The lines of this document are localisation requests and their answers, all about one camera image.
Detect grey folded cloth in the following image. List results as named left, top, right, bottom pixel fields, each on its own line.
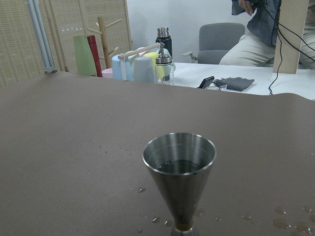
left=213, top=77, right=254, bottom=91

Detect light blue cup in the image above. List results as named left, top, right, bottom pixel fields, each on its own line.
left=112, top=55, right=133, bottom=81

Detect grey blue cup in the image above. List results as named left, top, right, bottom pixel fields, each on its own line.
left=134, top=57, right=156, bottom=84

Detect black steel thermos bottle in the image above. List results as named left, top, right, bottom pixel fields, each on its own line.
left=156, top=27, right=173, bottom=57

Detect brown table mat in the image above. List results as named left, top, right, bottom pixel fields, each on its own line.
left=0, top=72, right=315, bottom=236

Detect yellow cup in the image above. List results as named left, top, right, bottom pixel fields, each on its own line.
left=144, top=52, right=164, bottom=80

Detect pink cup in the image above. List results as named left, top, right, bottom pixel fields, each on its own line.
left=102, top=68, right=113, bottom=79

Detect steel jigger measuring cup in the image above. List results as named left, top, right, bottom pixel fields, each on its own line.
left=142, top=133, right=217, bottom=236

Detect wooden mug tree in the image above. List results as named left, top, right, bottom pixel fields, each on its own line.
left=86, top=17, right=122, bottom=69

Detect glass oil dispenser bottle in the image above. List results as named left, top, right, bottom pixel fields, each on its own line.
left=156, top=48, right=174, bottom=85

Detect grey office chair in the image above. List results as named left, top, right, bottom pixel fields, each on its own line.
left=182, top=23, right=246, bottom=64

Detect upright wooden plank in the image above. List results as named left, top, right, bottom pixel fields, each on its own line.
left=273, top=0, right=309, bottom=74

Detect seated person operator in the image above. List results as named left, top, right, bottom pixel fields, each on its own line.
left=219, top=0, right=315, bottom=70

